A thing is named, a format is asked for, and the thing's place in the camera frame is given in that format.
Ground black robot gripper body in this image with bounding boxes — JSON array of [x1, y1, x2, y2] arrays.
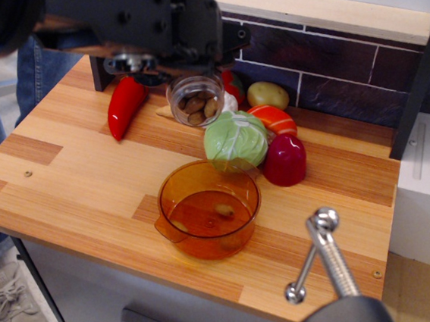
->
[[86, 0, 251, 86]]

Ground clear almond jar red label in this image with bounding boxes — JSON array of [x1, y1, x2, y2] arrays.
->
[[166, 75, 225, 127]]

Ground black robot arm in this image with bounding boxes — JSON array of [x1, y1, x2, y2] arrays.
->
[[0, 0, 251, 86]]

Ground orange transparent plastic pot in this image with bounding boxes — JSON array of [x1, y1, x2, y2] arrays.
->
[[154, 159, 261, 260]]

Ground almonds in pot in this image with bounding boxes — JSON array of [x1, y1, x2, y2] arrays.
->
[[170, 204, 235, 233]]

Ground red toy chili pepper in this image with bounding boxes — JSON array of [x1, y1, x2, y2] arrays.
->
[[108, 77, 148, 142]]

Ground red toy strawberry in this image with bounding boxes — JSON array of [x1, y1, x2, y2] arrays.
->
[[221, 70, 246, 105]]

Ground toy ice cream cone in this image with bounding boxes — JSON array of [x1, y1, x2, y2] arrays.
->
[[156, 92, 239, 119]]

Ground yellow toy potato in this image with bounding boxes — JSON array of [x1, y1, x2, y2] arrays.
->
[[246, 81, 290, 110]]

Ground green toy cabbage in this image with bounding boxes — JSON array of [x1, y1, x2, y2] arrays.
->
[[203, 111, 268, 167]]

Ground orange toy salmon sushi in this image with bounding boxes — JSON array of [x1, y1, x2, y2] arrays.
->
[[247, 105, 297, 142]]

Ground dark red toy pepper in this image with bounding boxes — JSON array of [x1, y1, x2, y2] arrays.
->
[[263, 134, 307, 187]]

